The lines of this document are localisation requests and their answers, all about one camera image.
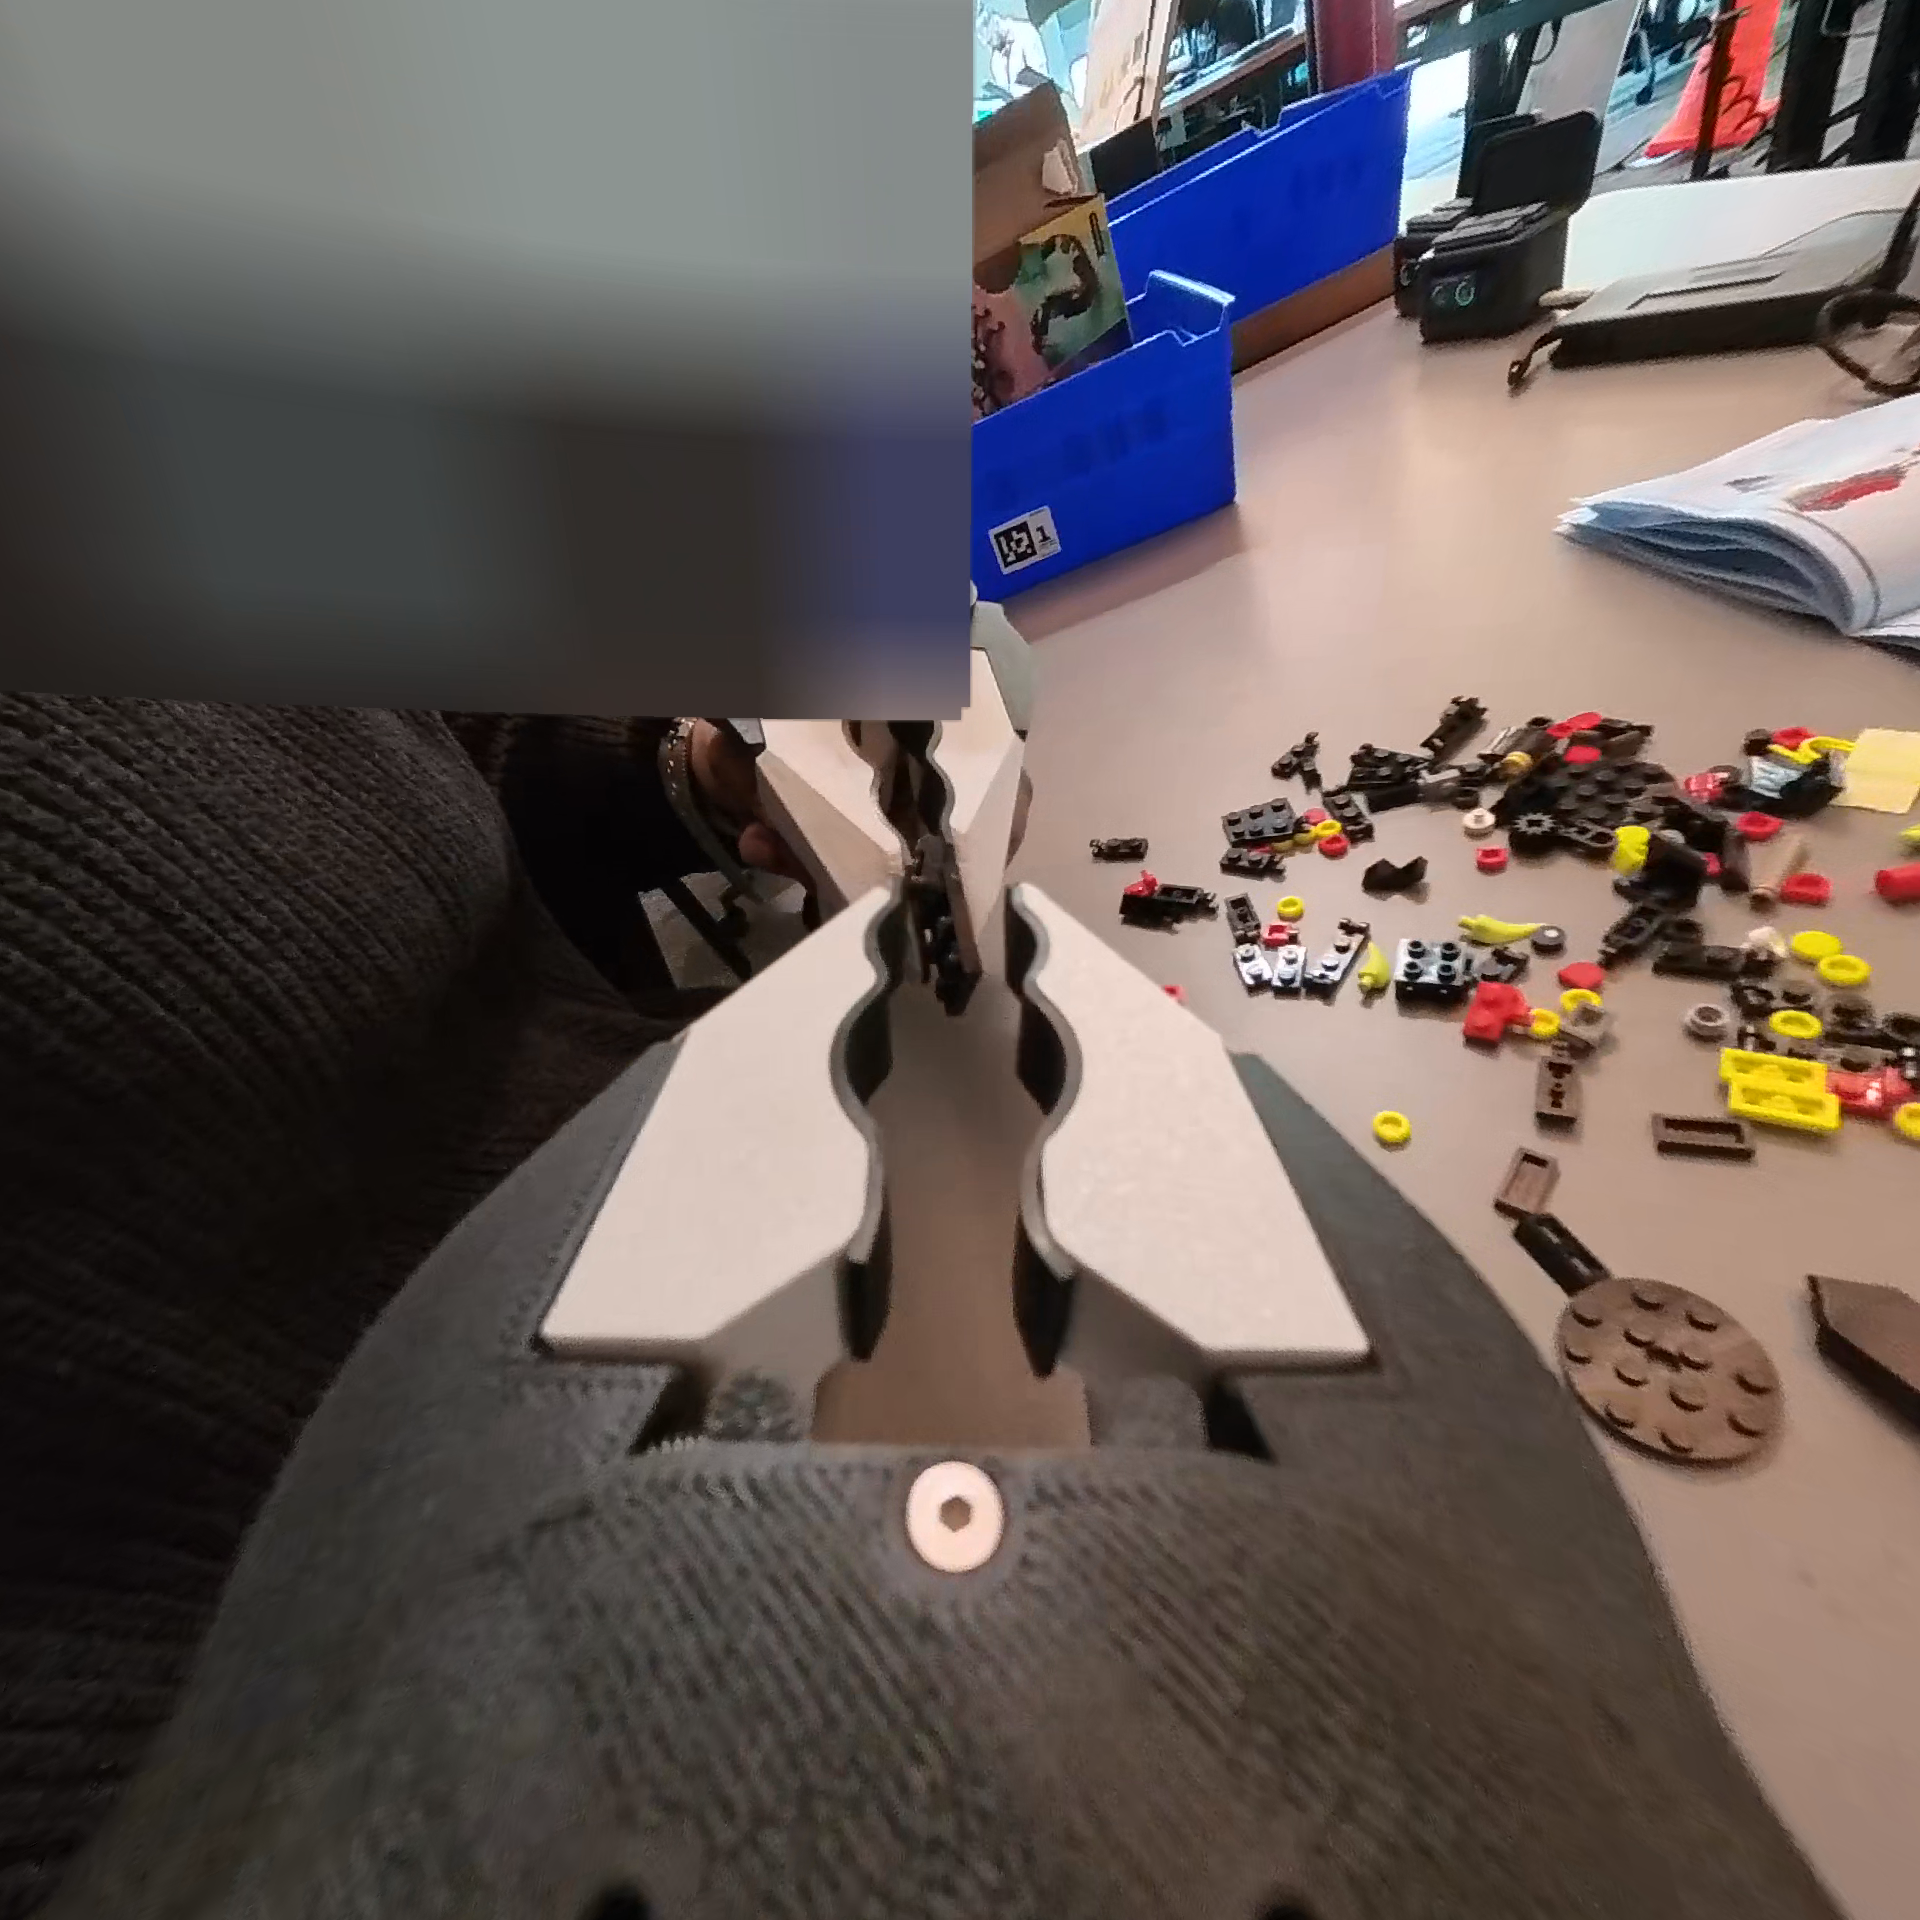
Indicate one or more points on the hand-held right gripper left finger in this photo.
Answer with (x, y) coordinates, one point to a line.
(719, 1183)

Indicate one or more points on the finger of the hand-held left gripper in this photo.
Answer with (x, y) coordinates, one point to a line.
(828, 811)
(1000, 781)

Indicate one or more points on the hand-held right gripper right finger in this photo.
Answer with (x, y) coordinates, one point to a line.
(1184, 1199)

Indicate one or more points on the small black lego part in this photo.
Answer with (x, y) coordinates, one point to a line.
(946, 937)

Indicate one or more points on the pile of lego pieces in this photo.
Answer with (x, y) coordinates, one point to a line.
(1432, 968)

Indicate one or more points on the lego snake model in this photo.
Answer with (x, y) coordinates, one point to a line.
(1877, 1341)

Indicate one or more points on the printed lego box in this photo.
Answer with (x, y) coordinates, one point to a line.
(1052, 301)

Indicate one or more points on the round dark lego plate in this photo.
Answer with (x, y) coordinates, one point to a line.
(1668, 1373)

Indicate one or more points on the lego instruction booklet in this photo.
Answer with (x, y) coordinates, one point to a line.
(1800, 511)

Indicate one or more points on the person's left hand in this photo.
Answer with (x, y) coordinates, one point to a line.
(737, 781)

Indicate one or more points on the blue plastic bin with tag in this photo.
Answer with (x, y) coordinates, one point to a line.
(1112, 451)

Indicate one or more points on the cardboard box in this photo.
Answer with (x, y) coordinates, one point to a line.
(1022, 148)

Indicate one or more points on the long blue plastic bin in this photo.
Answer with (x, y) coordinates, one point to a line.
(1292, 196)

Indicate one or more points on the black charger device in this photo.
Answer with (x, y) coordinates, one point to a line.
(1500, 224)

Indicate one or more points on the white flat panel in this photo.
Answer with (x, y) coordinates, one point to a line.
(1725, 224)

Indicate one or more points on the orange fabric object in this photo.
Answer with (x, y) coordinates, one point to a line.
(1725, 90)

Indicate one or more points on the red post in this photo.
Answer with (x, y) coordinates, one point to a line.
(1350, 47)

